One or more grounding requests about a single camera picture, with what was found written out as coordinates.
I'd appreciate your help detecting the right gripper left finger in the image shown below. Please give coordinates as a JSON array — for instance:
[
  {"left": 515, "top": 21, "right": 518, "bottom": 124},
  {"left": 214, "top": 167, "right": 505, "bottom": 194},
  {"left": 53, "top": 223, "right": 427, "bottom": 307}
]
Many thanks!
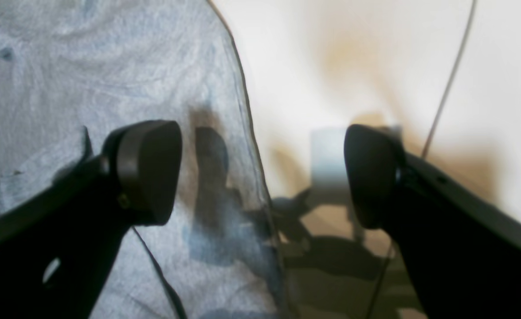
[{"left": 0, "top": 121, "right": 183, "bottom": 319}]

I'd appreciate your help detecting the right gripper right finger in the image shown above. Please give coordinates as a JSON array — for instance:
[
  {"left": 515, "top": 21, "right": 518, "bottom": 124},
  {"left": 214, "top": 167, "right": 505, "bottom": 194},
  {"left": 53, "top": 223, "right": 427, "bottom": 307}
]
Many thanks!
[{"left": 344, "top": 124, "right": 521, "bottom": 319}]

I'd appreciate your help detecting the grey T-shirt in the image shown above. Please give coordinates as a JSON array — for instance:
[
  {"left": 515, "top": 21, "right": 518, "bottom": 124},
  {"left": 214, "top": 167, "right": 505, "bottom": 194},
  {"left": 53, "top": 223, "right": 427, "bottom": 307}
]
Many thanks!
[{"left": 0, "top": 0, "right": 289, "bottom": 319}]

